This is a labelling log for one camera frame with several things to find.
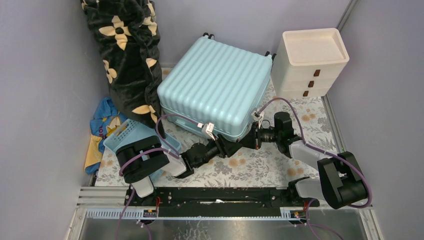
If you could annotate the black floral plush blanket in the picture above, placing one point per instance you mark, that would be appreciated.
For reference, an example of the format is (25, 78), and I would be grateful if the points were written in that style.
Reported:
(128, 37)

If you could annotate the light blue ribbed suitcase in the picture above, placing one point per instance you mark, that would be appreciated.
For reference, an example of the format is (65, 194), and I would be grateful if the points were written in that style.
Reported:
(216, 83)

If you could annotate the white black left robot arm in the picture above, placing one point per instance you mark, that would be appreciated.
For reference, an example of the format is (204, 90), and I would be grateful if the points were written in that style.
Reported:
(140, 159)

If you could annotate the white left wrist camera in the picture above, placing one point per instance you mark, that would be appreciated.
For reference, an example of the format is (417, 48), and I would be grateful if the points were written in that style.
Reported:
(207, 129)

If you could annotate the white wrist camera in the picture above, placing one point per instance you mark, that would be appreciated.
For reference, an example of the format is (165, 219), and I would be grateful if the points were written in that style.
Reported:
(207, 129)
(258, 117)

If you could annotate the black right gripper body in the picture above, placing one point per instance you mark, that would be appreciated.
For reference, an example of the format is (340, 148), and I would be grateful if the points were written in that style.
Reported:
(266, 135)

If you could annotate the white three-drawer storage cabinet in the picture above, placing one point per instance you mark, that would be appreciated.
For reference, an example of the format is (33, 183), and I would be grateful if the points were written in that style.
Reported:
(308, 62)

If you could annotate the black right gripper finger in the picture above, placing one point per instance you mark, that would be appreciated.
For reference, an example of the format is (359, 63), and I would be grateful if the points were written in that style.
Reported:
(248, 141)
(254, 131)

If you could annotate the light blue perforated plastic basket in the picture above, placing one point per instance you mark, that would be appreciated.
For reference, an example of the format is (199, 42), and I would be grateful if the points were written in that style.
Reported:
(135, 131)

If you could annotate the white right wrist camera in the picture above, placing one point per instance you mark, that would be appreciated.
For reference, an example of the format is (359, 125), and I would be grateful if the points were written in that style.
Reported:
(258, 117)

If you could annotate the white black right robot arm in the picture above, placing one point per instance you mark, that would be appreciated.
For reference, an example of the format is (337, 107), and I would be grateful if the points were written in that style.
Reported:
(339, 181)

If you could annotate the floral patterned floor mat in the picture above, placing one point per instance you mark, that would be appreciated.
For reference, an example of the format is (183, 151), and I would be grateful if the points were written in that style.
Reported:
(265, 167)

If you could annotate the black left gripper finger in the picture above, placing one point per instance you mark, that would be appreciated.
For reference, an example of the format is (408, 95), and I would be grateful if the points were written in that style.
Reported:
(229, 143)
(232, 149)

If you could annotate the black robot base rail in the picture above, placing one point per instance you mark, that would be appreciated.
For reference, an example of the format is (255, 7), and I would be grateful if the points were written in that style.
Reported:
(223, 202)

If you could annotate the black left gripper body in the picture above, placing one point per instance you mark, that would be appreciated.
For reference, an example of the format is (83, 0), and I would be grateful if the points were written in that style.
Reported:
(222, 146)

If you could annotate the blue yellow cloth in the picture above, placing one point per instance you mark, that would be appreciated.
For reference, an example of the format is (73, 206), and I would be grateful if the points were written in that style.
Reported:
(106, 119)

